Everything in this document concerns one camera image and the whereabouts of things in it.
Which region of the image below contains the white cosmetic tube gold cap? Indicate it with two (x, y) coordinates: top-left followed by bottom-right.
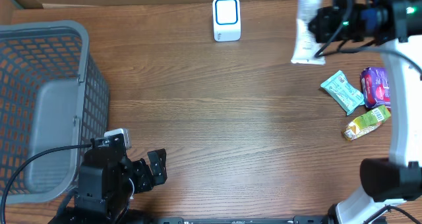
(291, 0), (325, 65)

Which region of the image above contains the purple sanitary pad pack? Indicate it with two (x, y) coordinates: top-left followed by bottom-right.
(360, 67), (390, 109)

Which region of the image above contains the green drink carton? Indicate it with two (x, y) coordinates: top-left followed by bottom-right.
(342, 105), (391, 141)

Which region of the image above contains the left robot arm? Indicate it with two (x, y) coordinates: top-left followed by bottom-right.
(50, 133), (167, 224)

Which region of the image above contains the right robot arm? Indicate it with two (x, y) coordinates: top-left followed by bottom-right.
(308, 0), (421, 223)

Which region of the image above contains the grey plastic shopping basket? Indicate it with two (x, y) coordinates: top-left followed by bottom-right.
(1, 20), (109, 204)

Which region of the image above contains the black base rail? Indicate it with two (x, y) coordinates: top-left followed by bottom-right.
(145, 215), (324, 224)

